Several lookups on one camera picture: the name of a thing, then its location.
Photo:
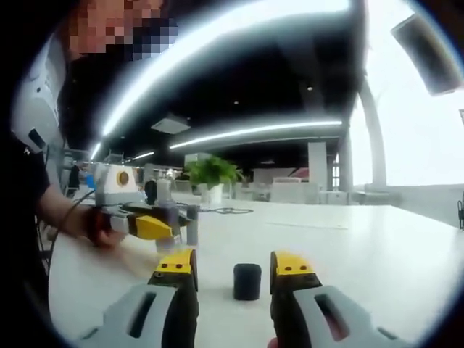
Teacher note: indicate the ceiling air vent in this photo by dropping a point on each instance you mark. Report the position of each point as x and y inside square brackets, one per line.
[170, 124]

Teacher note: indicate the white chest device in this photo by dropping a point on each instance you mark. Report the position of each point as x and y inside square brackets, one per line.
[36, 101]

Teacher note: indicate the person's right hand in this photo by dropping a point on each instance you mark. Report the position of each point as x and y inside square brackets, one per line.
[273, 343]

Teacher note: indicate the black wall monitor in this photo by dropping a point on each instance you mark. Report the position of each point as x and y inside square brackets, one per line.
[424, 54]

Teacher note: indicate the black desk fan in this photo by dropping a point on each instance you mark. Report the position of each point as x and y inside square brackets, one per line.
[150, 192]

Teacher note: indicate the green potted plant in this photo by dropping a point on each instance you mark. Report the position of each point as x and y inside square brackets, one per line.
[212, 174]

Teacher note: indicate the person's left hand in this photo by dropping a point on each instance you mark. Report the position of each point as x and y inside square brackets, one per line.
[103, 235]

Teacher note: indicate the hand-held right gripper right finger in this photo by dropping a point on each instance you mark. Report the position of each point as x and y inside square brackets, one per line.
[304, 315]

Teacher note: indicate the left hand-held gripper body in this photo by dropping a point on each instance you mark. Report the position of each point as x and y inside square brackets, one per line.
[112, 192]

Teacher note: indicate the person's dark shirt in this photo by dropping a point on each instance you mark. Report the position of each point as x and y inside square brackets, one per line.
[21, 217]

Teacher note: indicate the ceiling light strip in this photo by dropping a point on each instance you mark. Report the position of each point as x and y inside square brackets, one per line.
[253, 131]
[145, 92]

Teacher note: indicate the white table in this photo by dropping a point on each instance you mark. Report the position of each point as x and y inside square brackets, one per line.
[344, 261]

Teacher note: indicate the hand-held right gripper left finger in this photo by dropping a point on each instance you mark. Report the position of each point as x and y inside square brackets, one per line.
[170, 308]

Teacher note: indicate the tall dark cosmetic bottle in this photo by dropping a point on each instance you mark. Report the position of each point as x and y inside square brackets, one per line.
[167, 210]

